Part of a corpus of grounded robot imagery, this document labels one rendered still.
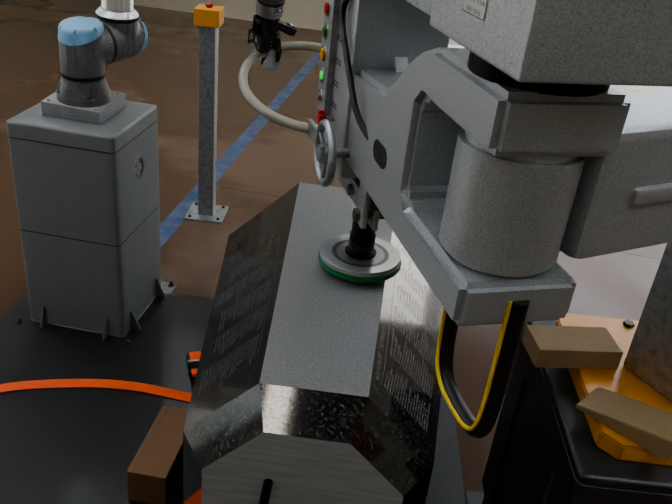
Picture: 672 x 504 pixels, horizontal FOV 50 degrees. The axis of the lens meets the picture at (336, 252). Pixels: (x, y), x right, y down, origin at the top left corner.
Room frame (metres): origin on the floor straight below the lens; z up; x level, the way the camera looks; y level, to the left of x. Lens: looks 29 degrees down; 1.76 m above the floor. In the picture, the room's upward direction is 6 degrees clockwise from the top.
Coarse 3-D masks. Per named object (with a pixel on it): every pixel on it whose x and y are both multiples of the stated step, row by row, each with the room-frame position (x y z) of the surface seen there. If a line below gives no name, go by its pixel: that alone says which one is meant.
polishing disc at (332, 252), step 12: (336, 240) 1.72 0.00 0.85; (348, 240) 1.73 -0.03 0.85; (324, 252) 1.65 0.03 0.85; (336, 252) 1.66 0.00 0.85; (384, 252) 1.68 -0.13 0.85; (396, 252) 1.69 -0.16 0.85; (336, 264) 1.59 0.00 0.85; (348, 264) 1.60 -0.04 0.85; (360, 264) 1.61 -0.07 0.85; (372, 264) 1.61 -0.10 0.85; (384, 264) 1.62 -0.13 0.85; (396, 264) 1.63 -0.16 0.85; (360, 276) 1.56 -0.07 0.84; (372, 276) 1.57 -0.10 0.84
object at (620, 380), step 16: (560, 320) 1.56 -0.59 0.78; (576, 320) 1.56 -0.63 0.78; (592, 320) 1.57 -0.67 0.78; (608, 320) 1.58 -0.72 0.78; (624, 320) 1.58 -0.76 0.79; (624, 336) 1.51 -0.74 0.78; (624, 352) 1.44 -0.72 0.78; (576, 368) 1.36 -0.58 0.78; (624, 368) 1.38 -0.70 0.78; (576, 384) 1.33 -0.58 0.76; (592, 384) 1.30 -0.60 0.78; (608, 384) 1.31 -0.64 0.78; (624, 384) 1.32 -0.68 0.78; (640, 384) 1.32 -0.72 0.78; (640, 400) 1.27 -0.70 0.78; (656, 400) 1.27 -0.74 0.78; (592, 432) 1.18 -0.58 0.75; (608, 432) 1.15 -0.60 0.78; (608, 448) 1.13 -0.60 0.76; (624, 448) 1.11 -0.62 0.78; (640, 448) 1.12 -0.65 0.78
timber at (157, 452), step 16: (160, 416) 1.74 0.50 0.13; (176, 416) 1.75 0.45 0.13; (160, 432) 1.67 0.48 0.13; (176, 432) 1.68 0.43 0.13; (144, 448) 1.60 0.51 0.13; (160, 448) 1.61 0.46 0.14; (176, 448) 1.61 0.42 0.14; (144, 464) 1.54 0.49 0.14; (160, 464) 1.54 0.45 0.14; (176, 464) 1.58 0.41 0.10; (128, 480) 1.50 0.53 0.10; (144, 480) 1.50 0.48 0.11; (160, 480) 1.49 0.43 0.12; (176, 480) 1.58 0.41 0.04; (128, 496) 1.50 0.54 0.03; (144, 496) 1.50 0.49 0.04; (160, 496) 1.49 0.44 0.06
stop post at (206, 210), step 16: (208, 16) 3.42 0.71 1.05; (208, 32) 3.44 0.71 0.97; (208, 48) 3.44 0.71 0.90; (208, 64) 3.44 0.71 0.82; (208, 80) 3.44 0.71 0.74; (208, 96) 3.44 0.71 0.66; (208, 112) 3.44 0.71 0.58; (208, 128) 3.44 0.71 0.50; (208, 144) 3.44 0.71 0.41; (208, 160) 3.44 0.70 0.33; (208, 176) 3.44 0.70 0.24; (208, 192) 3.44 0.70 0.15; (192, 208) 3.50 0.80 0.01; (208, 208) 3.44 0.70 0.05; (224, 208) 3.55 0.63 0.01
